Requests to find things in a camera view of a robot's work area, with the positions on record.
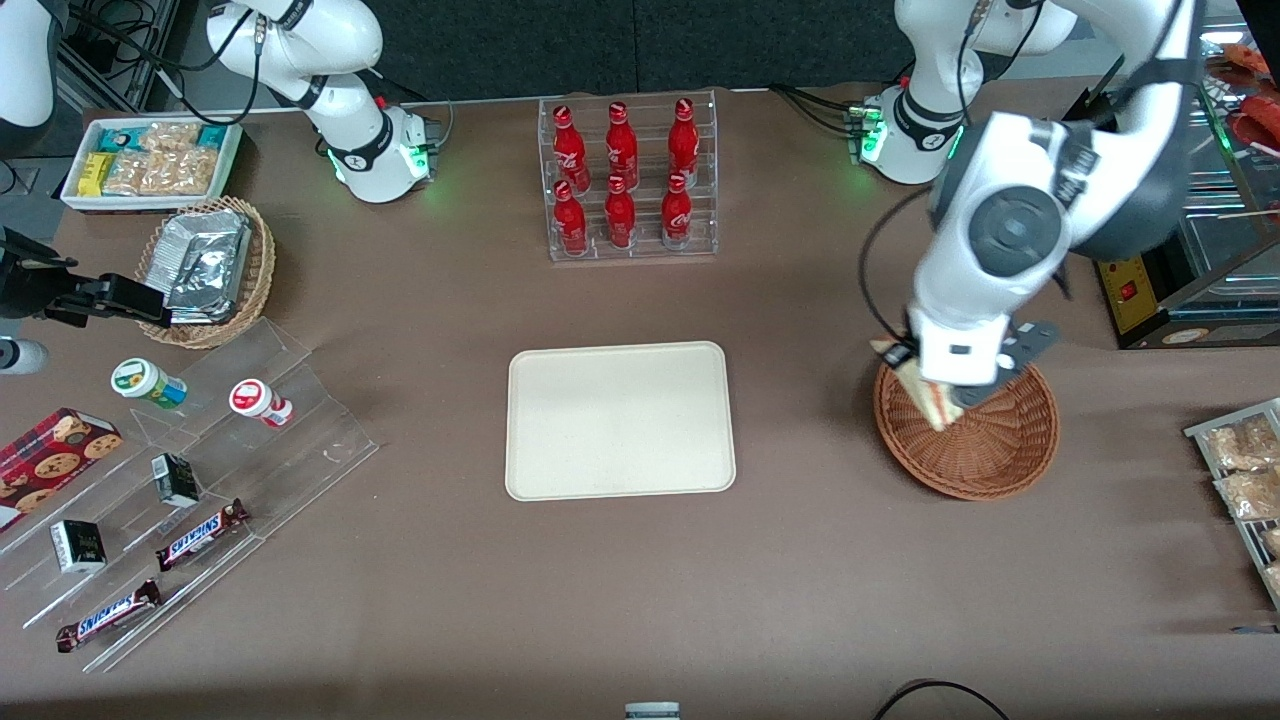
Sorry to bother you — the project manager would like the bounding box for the triangular sandwich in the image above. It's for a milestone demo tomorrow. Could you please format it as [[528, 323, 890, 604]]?
[[868, 338, 968, 433]]

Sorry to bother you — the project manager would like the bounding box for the black base cable bundle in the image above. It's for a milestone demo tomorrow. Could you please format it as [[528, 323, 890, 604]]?
[[770, 80, 873, 139]]

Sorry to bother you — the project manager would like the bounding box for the brown wicker basket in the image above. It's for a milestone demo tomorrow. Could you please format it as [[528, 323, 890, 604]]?
[[873, 345, 1061, 502]]

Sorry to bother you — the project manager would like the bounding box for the silver foil packet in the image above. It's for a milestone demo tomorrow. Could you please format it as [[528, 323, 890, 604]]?
[[165, 262, 251, 324], [160, 210, 253, 291]]

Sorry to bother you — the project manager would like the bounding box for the red lid drink bottle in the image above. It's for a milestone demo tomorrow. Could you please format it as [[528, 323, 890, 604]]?
[[229, 378, 294, 429]]

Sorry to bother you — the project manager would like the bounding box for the clear acrylic stepped stand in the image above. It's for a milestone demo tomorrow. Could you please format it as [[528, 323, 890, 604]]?
[[0, 318, 381, 673]]

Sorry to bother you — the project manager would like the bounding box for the orange fried food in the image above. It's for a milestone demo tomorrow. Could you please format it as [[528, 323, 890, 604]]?
[[1215, 40, 1280, 151]]

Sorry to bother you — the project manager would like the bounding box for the red tartan cookie box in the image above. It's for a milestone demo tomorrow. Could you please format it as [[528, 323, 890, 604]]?
[[0, 407, 124, 534]]

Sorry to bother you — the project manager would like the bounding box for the green lid drink bottle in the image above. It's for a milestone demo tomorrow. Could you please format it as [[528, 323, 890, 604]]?
[[110, 357, 188, 410]]

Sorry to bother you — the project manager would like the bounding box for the clear bag of nuts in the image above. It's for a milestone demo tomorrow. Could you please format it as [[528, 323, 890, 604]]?
[[142, 148, 219, 197], [105, 150, 148, 196], [140, 122, 201, 153]]

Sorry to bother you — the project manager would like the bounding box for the light tan wicker basket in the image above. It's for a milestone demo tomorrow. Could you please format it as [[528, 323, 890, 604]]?
[[135, 196, 277, 350]]

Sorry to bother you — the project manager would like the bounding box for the black looped cable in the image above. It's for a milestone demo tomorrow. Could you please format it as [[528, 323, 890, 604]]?
[[873, 679, 1009, 720]]

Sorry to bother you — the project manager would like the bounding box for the black food warmer machine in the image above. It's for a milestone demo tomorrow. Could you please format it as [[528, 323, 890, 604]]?
[[1065, 60, 1280, 350]]

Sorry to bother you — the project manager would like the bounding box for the steel warmer pan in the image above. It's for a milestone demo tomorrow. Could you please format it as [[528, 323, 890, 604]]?
[[1185, 210, 1280, 293]]

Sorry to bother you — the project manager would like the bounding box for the clear acrylic bottle rack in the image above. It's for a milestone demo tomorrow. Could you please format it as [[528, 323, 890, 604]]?
[[538, 88, 719, 263]]

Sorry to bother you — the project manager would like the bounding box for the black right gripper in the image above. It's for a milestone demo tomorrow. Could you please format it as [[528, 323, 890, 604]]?
[[0, 228, 171, 328]]

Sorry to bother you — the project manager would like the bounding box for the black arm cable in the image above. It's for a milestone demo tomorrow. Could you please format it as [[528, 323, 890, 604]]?
[[60, 0, 266, 126], [858, 185, 938, 349]]

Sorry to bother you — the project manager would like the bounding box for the red cola bottle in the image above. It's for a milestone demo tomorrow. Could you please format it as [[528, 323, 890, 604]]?
[[668, 97, 701, 186], [661, 172, 694, 250], [606, 101, 640, 189], [553, 180, 589, 257], [604, 175, 638, 250], [552, 104, 592, 191]]

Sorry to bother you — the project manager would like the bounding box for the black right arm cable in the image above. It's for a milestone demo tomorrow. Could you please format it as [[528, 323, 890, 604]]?
[[60, 0, 266, 126]]

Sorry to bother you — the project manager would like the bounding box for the cream plastic tray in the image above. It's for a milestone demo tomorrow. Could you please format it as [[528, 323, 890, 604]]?
[[505, 341, 738, 502]]

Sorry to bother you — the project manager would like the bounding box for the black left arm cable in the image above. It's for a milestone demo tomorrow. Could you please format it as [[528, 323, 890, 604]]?
[[858, 185, 938, 349]]

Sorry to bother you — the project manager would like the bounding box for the dark background shelf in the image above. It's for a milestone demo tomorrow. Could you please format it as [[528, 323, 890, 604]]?
[[55, 0, 186, 113]]

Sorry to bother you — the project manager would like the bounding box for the white snack bin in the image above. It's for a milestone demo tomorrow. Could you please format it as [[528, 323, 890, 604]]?
[[60, 118, 244, 213]]

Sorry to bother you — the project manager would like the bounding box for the grey metal snack rack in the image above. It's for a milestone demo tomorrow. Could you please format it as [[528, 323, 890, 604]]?
[[1185, 398, 1280, 611]]

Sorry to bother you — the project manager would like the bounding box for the small black carton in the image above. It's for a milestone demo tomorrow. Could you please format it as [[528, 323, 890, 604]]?
[[151, 453, 201, 509], [50, 519, 107, 574]]

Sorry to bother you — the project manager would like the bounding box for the Snickers chocolate bar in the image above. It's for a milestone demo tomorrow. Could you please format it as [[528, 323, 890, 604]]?
[[55, 579, 163, 654], [155, 498, 250, 573]]

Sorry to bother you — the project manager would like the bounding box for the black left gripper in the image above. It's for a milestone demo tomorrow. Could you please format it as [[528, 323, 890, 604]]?
[[885, 322, 1061, 411]]

